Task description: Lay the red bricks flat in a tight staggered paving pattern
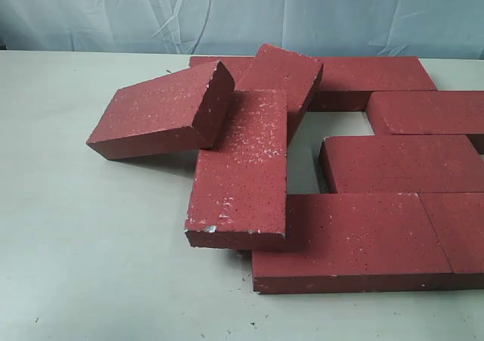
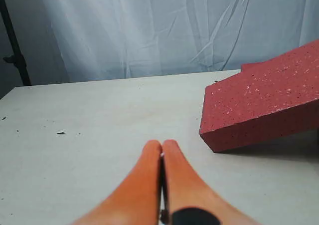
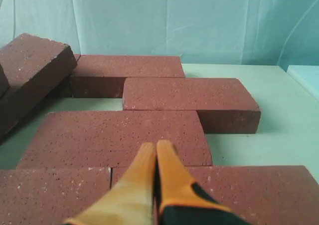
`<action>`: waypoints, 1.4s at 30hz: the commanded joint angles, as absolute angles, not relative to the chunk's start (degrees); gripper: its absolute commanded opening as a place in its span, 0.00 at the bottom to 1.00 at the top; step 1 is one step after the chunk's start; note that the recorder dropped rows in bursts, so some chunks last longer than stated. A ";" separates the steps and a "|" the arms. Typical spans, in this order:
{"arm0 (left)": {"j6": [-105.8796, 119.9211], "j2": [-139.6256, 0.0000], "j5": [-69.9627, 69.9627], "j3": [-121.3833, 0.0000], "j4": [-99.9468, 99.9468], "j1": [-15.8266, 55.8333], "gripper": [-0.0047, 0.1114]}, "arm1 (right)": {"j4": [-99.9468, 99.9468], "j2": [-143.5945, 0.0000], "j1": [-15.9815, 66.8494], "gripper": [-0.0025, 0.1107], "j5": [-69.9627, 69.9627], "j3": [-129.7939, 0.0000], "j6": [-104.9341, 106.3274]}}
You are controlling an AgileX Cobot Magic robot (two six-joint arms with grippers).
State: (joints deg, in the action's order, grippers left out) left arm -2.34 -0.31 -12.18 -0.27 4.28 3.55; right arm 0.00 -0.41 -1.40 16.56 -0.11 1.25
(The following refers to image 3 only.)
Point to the red brick third row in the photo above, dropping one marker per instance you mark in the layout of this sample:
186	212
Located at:
83	139

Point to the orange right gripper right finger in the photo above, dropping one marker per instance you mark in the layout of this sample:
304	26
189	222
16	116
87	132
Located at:
182	200

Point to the red brick second row right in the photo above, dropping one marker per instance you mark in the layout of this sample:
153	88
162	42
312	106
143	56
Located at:
224	105

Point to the red brick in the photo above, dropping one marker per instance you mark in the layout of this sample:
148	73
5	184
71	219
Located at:
49	196
103	76
34	66
261	195

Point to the light blue backdrop cloth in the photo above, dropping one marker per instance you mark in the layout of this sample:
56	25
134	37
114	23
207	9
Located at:
260	32

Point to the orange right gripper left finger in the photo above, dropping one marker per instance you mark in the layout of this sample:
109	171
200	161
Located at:
130	200

